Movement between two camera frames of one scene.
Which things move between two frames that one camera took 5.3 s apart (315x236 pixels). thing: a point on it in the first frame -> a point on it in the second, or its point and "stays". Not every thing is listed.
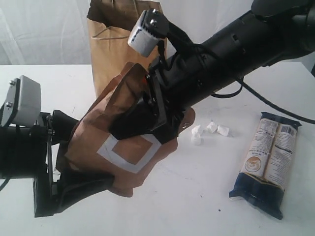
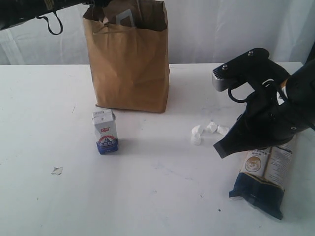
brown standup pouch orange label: (93, 151) -> (125, 12)
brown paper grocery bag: (110, 24) stays
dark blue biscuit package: (267, 164) stays
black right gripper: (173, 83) -> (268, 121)
